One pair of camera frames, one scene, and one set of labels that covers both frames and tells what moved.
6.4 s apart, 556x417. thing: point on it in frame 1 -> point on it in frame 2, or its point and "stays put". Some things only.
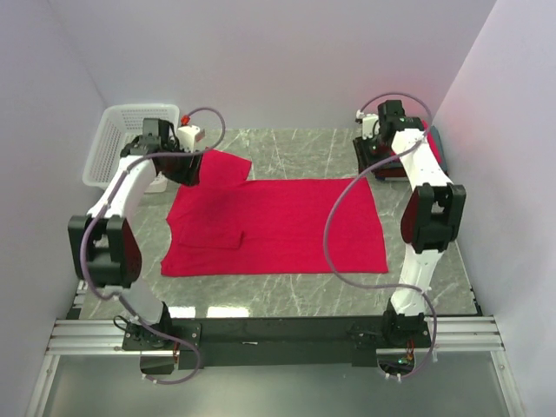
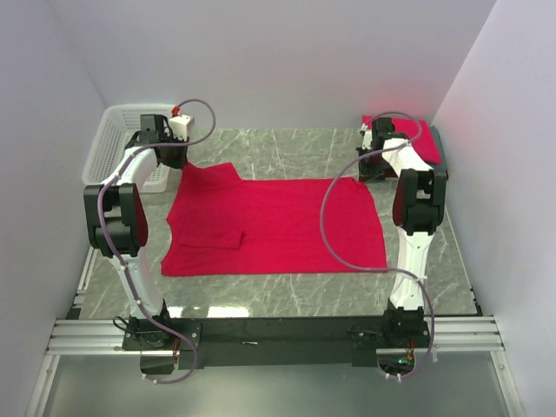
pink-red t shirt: (230, 225) stays put
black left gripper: (190, 175) -> (180, 162)
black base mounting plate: (281, 341) stays put
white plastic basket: (105, 163) stays put
